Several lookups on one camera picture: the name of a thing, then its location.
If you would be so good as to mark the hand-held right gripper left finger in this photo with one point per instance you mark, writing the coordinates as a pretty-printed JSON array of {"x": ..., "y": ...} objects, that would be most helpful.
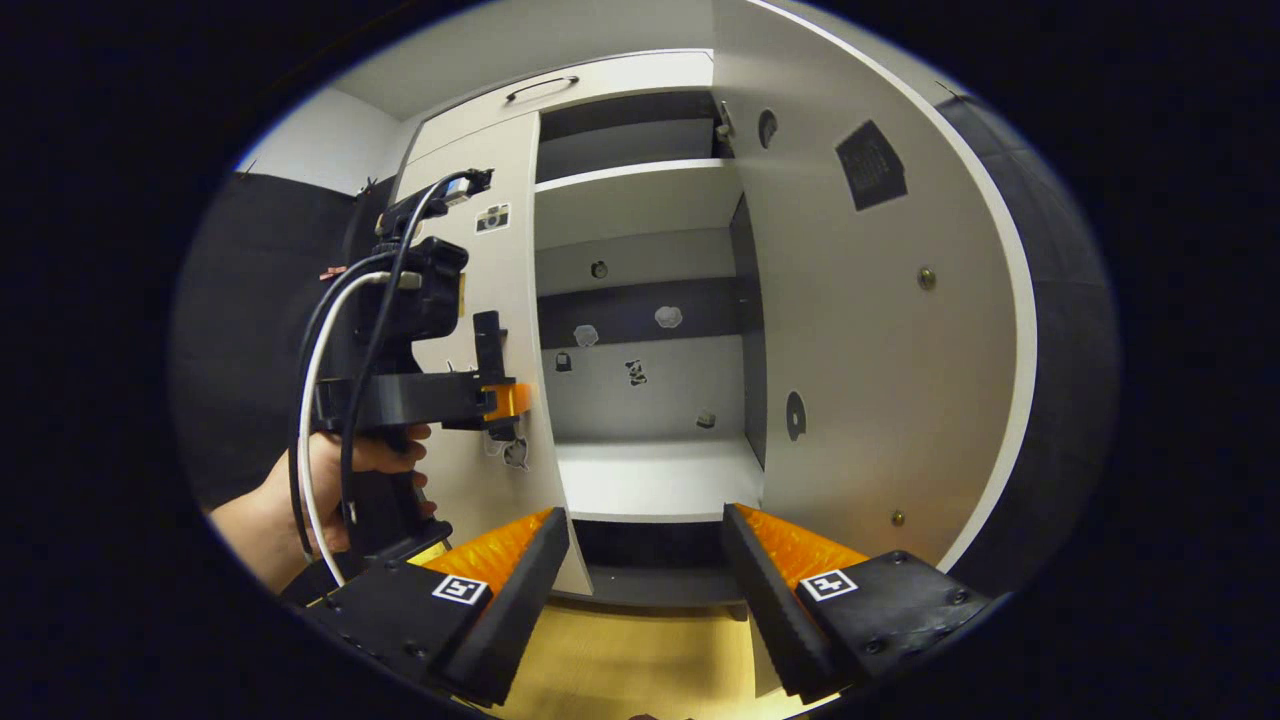
[{"x": 520, "y": 615}]

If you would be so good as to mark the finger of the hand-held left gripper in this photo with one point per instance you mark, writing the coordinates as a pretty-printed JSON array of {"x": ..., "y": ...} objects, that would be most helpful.
[{"x": 508, "y": 400}]

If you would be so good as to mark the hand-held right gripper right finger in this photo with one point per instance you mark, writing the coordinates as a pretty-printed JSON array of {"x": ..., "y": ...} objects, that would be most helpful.
[{"x": 775, "y": 620}]

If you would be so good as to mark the cabinet door with camera sticker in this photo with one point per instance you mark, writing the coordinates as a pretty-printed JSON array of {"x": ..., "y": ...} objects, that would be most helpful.
[{"x": 510, "y": 260}]

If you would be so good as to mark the cabinet door with headphone sticker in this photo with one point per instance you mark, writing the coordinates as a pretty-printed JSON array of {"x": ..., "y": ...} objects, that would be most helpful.
[{"x": 880, "y": 350}]

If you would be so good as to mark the white cabinet shelf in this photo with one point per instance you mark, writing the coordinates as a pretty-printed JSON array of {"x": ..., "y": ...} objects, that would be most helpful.
[
  {"x": 660, "y": 480},
  {"x": 640, "y": 205}
]

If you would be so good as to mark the grey cabinet drawer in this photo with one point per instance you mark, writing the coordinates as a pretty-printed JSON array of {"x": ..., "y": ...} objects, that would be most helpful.
[{"x": 620, "y": 80}]

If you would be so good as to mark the black backdrop cloth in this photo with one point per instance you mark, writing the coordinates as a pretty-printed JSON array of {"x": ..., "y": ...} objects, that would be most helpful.
[{"x": 250, "y": 300}]

